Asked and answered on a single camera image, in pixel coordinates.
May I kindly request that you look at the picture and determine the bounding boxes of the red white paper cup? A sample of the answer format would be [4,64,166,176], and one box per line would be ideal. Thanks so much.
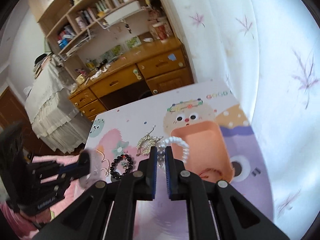
[152,22,168,41]

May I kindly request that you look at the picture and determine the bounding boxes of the wooden desk with drawers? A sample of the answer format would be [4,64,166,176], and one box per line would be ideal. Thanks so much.
[69,37,194,121]

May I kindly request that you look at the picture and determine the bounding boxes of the brown wooden door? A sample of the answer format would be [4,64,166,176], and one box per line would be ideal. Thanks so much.
[1,87,55,156]

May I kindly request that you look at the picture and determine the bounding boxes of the white pearl bracelet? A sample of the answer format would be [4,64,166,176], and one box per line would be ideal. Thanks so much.
[156,136,190,165]

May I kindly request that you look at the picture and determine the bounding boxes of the cartoon printed table mat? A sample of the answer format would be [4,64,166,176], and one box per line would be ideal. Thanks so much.
[82,80,275,240]

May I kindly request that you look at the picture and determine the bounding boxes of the wooden bookshelf hutch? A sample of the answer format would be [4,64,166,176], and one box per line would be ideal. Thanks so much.
[28,0,173,78]

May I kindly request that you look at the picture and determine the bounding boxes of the peach plastic tray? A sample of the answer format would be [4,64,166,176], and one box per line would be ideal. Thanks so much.
[170,121,234,183]

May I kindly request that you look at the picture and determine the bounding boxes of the thin pearl necklace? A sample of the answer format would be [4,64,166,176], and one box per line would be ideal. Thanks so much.
[94,149,111,178]

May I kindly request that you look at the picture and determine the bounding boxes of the gold rhinestone hair clip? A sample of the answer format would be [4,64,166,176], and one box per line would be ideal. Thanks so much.
[136,125,163,157]

